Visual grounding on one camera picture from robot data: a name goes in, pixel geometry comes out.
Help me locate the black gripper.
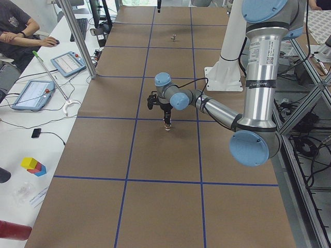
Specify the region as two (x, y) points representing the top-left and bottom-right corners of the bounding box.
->
(157, 0), (161, 13)
(160, 103), (173, 125)

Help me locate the small metal pipe fitting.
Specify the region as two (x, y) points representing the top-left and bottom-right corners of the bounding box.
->
(170, 34), (176, 42)

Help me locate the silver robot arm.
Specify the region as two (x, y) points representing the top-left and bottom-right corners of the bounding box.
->
(147, 1), (307, 166)

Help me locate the black keyboard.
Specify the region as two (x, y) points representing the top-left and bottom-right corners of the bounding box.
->
(76, 18), (88, 40)

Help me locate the far blue teach pendant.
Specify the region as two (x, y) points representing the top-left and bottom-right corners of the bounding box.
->
(50, 51), (86, 78)

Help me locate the blue teach pendant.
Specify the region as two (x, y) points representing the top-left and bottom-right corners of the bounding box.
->
(12, 80), (55, 111)
(50, 51), (86, 78)

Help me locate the near blue teach pendant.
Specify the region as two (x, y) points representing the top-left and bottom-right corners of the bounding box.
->
(12, 80), (55, 111)

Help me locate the small black box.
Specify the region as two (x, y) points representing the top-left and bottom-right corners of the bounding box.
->
(31, 128), (41, 138)

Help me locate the metal reacher stick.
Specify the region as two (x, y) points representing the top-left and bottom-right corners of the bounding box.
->
(32, 51), (81, 116)

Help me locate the blue block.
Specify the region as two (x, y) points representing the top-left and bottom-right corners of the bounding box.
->
(34, 163), (47, 177)

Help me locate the red block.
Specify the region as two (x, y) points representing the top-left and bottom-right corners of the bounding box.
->
(27, 162), (42, 174)

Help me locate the seated person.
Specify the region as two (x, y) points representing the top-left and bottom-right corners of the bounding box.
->
(0, 0), (56, 99)

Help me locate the yellow block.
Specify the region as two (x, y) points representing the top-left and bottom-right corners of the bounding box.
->
(21, 157), (38, 169)

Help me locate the red cylinder bottle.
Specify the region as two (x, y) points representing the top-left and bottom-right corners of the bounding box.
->
(0, 221), (32, 241)

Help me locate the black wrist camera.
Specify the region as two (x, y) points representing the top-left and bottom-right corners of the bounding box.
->
(147, 94), (159, 110)

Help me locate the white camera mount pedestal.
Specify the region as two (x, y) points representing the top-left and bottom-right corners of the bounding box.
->
(205, 0), (246, 91)

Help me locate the aluminium frame post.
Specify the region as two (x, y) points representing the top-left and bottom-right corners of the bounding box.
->
(58, 0), (96, 79)

